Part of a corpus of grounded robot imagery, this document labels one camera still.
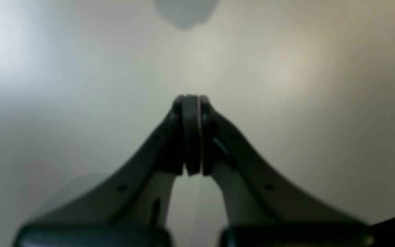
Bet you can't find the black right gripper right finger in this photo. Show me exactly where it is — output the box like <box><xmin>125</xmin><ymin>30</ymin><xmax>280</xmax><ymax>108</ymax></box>
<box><xmin>200</xmin><ymin>96</ymin><xmax>374</xmax><ymax>247</ymax></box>

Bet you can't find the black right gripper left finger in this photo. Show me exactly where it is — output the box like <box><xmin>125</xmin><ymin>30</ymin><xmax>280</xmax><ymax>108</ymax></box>
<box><xmin>13</xmin><ymin>95</ymin><xmax>202</xmax><ymax>247</ymax></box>

